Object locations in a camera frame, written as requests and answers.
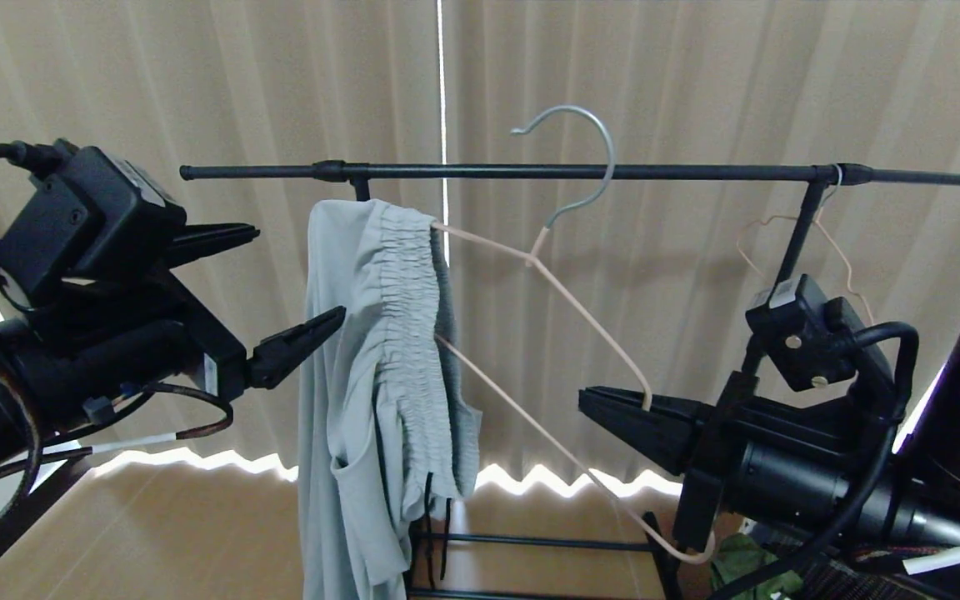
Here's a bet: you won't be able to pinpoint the black clothes rack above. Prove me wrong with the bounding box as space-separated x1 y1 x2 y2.
178 160 960 600

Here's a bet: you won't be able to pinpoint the beige curtain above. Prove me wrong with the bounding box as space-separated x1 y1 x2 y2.
0 0 960 501

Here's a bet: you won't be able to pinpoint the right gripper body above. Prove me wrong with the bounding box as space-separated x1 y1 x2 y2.
672 369 908 553

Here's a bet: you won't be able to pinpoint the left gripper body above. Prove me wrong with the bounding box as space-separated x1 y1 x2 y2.
20 268 250 436

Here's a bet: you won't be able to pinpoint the white laundry basket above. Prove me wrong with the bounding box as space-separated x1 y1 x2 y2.
738 517 914 600

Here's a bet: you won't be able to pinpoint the green garment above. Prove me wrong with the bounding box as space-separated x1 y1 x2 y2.
709 533 806 600

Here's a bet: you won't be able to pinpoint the pink clothes hanger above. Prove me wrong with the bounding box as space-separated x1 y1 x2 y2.
734 187 877 326
428 104 716 566

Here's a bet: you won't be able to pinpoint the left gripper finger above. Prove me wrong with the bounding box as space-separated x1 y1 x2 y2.
157 222 263 270
245 305 348 391

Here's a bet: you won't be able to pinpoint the pale grey shorts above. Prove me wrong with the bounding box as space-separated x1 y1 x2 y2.
297 198 483 600

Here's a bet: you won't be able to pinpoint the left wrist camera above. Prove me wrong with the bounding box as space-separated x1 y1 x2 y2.
0 146 189 308

